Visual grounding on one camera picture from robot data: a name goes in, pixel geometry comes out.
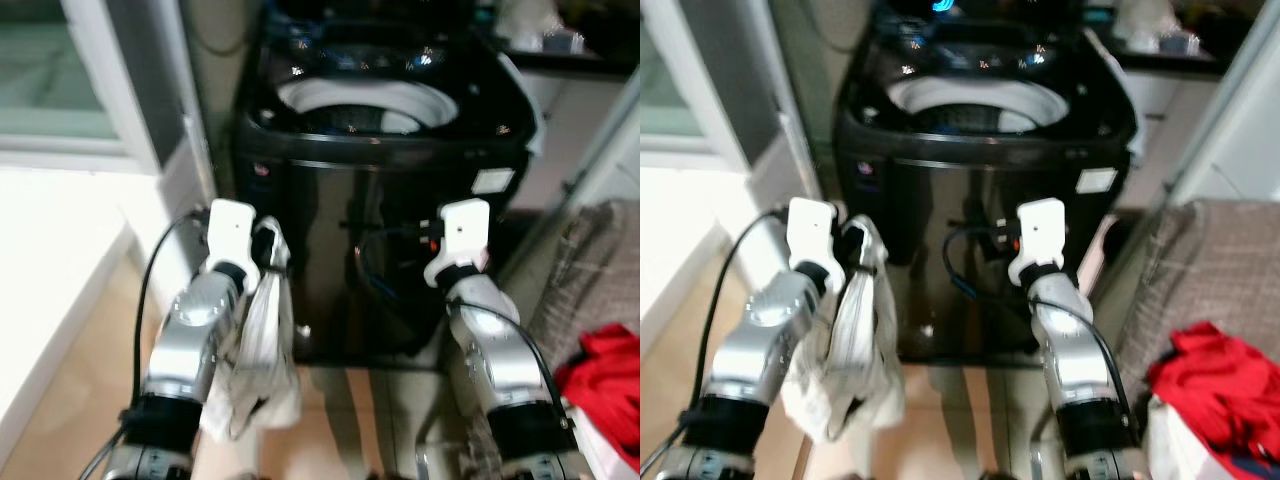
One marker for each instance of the white garment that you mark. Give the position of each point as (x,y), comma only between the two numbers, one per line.
(262,340)
(850,350)

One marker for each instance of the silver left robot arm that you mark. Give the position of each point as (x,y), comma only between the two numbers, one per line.
(190,330)
(765,330)

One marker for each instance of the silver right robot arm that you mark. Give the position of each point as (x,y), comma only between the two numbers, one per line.
(500,350)
(1075,360)

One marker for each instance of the black top-load washing machine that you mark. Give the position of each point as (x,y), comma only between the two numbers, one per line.
(930,200)
(320,200)

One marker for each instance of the white washer sticker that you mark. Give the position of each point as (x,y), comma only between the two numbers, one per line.
(493,181)
(1096,180)

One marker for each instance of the white kitchen cabinet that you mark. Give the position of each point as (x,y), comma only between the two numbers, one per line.
(570,130)
(1170,120)

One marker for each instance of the grey plaid fabric hamper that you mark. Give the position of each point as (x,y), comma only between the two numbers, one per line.
(1220,270)
(600,270)

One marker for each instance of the grey metal pole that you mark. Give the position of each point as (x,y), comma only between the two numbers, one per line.
(1200,150)
(605,135)

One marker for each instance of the black washer lid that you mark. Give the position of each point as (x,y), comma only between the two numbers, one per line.
(380,15)
(985,25)

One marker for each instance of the white ceramic figure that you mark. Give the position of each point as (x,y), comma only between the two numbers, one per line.
(1140,20)
(525,20)

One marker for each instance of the small bluish bowl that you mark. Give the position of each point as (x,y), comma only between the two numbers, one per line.
(565,42)
(1180,43)

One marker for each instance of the red clothing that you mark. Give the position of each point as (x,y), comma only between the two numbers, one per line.
(1220,385)
(610,385)

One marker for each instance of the black countertop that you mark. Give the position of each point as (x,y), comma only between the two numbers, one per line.
(1215,25)
(600,30)

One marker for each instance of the white laundry basket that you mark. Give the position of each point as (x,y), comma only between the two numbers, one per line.
(1175,445)
(600,455)

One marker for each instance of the white door panel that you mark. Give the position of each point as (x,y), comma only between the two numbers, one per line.
(1262,120)

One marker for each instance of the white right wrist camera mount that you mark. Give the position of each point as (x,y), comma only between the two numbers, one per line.
(1040,235)
(462,235)

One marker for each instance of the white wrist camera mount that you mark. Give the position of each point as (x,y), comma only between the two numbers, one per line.
(812,230)
(462,235)
(230,232)
(1040,235)

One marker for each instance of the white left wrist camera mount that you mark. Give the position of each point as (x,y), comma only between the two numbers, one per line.
(230,232)
(812,230)

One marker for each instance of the white door frame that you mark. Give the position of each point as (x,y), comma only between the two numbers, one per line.
(730,80)
(130,80)

